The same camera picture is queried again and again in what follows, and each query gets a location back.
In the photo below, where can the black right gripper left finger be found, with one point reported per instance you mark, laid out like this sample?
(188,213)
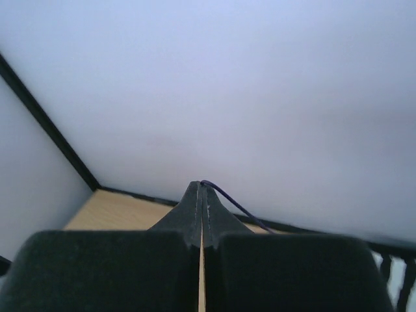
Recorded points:
(138,270)

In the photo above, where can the black cage frame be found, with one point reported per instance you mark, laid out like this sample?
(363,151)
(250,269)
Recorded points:
(382,246)

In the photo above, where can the black white striped cloth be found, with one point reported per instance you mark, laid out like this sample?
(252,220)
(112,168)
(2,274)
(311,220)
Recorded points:
(399,274)

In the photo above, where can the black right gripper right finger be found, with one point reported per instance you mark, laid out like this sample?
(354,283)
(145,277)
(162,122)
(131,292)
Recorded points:
(247,271)

